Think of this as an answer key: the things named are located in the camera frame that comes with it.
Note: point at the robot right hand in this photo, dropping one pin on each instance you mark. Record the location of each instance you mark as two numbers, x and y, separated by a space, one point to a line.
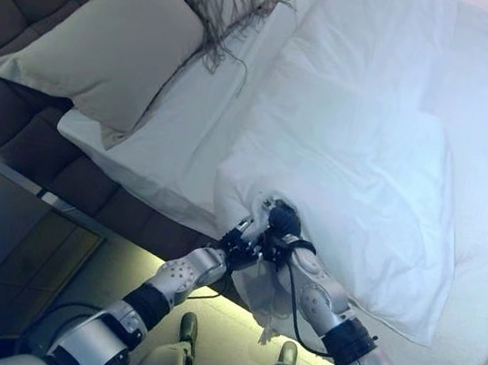
282 220

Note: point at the silver robot left leg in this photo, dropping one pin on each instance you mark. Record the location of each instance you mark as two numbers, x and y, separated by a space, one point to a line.
187 328

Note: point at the large beige pillow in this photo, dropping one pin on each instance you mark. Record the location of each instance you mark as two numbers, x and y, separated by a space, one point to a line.
108 47

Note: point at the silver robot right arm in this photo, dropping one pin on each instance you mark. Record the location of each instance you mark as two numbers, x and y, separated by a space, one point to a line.
328 296

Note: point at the white duvet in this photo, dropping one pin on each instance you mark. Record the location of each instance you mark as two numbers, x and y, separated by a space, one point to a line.
369 141

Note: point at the wooden nightstand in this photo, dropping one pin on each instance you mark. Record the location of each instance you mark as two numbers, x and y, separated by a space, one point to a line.
18 250

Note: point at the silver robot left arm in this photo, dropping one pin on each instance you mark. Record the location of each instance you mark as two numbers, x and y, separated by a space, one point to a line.
174 282

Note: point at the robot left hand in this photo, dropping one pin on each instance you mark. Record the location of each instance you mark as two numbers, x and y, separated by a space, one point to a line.
241 246

